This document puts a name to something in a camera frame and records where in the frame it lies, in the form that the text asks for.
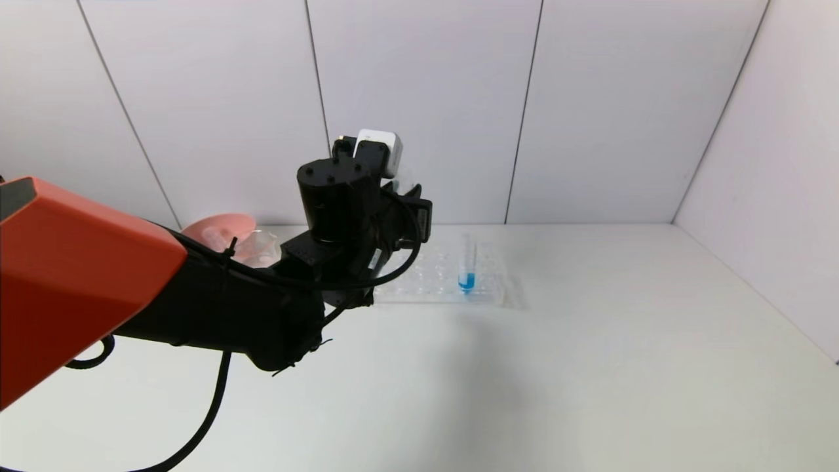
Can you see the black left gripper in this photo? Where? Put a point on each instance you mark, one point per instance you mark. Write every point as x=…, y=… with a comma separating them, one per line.
x=421, y=211

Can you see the test tube with yellow pigment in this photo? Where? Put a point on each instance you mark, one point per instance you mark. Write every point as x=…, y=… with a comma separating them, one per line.
x=404, y=181

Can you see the test tube with red pigment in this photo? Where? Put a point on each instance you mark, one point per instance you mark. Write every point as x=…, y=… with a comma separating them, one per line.
x=215, y=235

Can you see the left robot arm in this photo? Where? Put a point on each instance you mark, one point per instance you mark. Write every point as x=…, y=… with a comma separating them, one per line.
x=78, y=282

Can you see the test tube with blue pigment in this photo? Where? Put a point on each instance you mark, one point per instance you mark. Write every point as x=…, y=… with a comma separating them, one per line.
x=467, y=282

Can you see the clear acrylic test tube rack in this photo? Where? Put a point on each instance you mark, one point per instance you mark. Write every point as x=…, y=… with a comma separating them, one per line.
x=488, y=288

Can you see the clear glass beaker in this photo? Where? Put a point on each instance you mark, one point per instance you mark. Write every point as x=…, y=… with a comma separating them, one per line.
x=259, y=249

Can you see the pink plastic bowl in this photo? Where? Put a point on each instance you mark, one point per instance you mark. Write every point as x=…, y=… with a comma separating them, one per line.
x=219, y=229

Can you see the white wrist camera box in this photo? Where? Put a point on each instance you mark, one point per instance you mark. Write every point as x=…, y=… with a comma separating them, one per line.
x=383, y=151

